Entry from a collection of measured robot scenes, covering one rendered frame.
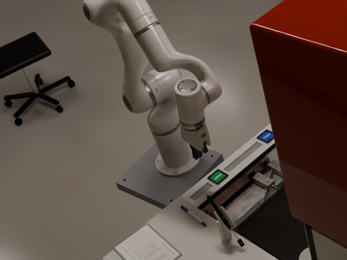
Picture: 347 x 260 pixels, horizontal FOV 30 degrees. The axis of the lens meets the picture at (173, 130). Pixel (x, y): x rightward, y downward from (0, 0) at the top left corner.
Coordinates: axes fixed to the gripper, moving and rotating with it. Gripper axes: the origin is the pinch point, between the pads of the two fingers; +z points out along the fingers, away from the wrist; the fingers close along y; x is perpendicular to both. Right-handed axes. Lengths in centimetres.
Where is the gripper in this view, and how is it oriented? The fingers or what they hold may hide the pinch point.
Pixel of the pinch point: (196, 152)
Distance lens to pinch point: 221.6
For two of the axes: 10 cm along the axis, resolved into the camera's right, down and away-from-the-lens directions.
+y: -6.7, -4.8, 5.7
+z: 1.2, 6.8, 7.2
